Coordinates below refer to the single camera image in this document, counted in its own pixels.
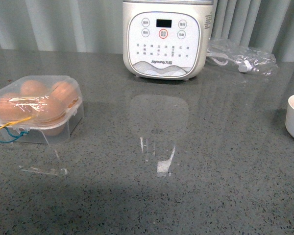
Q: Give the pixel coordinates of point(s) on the brown egg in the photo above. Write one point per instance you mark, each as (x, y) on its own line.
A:
(49, 112)
(33, 88)
(65, 92)
(13, 107)

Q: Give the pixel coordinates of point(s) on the clear plastic egg box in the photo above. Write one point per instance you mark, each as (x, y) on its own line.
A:
(73, 113)

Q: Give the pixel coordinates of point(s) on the white Joyoung cooker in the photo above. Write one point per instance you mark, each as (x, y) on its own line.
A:
(166, 39)

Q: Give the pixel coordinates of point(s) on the clear plastic bag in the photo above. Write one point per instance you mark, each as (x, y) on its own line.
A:
(228, 55)

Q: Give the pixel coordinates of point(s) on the blue rubber band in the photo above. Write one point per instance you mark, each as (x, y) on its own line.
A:
(7, 136)

